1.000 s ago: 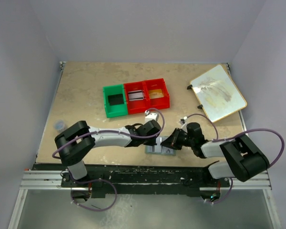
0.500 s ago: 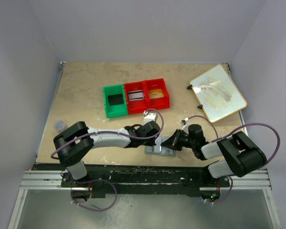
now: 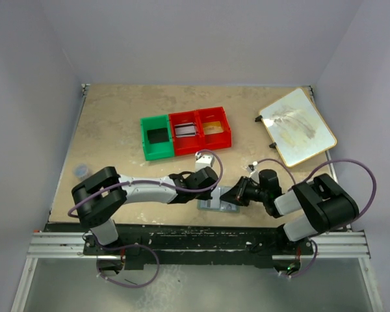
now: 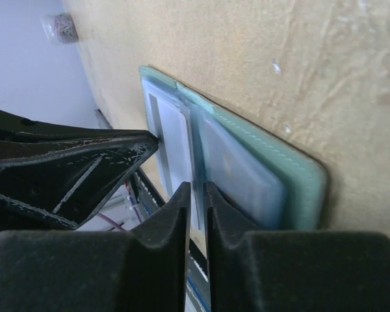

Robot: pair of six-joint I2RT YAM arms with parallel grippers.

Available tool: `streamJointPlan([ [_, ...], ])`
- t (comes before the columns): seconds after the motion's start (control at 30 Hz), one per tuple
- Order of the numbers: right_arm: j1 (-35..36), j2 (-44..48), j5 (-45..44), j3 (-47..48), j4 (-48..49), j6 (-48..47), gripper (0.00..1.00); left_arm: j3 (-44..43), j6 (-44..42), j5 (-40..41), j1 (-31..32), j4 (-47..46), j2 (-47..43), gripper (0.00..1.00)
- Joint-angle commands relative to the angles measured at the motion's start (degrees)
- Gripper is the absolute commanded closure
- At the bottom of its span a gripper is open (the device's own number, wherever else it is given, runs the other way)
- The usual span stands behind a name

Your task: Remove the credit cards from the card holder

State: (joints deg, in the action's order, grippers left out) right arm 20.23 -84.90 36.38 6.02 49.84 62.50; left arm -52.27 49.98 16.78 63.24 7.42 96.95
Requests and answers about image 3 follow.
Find green card holder wallet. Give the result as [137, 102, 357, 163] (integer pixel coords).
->
[198, 187, 240, 213]

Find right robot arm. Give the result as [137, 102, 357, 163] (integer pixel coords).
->
[220, 169, 359, 244]

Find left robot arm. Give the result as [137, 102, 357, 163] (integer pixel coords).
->
[68, 166, 222, 246]

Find orange credit card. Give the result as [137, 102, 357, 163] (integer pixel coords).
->
[202, 121, 224, 135]

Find white striped card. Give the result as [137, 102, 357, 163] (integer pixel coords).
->
[174, 123, 198, 138]

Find black card in green bin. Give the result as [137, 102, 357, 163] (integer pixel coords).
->
[147, 127, 169, 144]

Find middle red plastic bin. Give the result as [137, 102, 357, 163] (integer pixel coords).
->
[168, 110, 203, 156]

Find red plastic bin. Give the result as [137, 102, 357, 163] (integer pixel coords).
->
[198, 107, 232, 150]
[168, 110, 203, 156]

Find right red plastic bin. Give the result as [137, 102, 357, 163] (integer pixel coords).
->
[198, 107, 232, 150]

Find green plastic bin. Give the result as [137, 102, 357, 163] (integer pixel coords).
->
[140, 114, 175, 161]

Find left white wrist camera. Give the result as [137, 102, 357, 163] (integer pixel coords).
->
[195, 152, 215, 171]

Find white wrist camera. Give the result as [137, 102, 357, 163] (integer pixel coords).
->
[195, 152, 215, 171]
[246, 161, 258, 177]

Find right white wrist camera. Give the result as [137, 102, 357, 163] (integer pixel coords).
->
[246, 161, 258, 177]

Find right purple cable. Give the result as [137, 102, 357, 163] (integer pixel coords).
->
[252, 158, 378, 228]

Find purple cable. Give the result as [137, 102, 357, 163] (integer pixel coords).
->
[252, 158, 378, 228]
[67, 149, 224, 218]

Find whiteboard with wooden frame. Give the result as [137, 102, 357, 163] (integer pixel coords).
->
[255, 87, 337, 168]

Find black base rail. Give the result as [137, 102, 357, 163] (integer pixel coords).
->
[84, 224, 314, 270]

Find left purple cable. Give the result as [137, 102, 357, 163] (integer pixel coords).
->
[67, 149, 224, 218]

